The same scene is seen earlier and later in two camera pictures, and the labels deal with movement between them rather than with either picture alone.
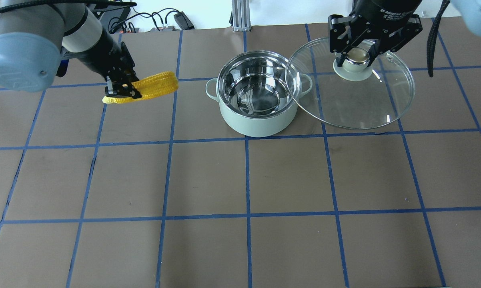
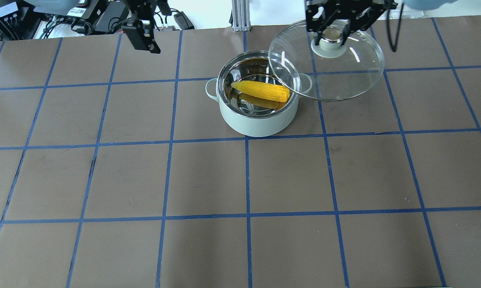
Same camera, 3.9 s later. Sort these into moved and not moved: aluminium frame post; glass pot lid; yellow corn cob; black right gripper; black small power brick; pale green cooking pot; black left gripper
Moved: glass pot lid; black right gripper; black left gripper; yellow corn cob
Not moved: black small power brick; pale green cooking pot; aluminium frame post
